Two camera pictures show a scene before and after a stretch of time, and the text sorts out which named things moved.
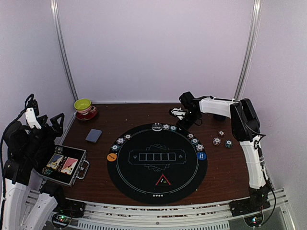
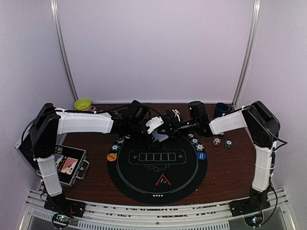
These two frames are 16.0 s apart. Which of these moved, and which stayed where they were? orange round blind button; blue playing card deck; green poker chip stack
Moved: blue playing card deck
Stayed: orange round blind button; green poker chip stack
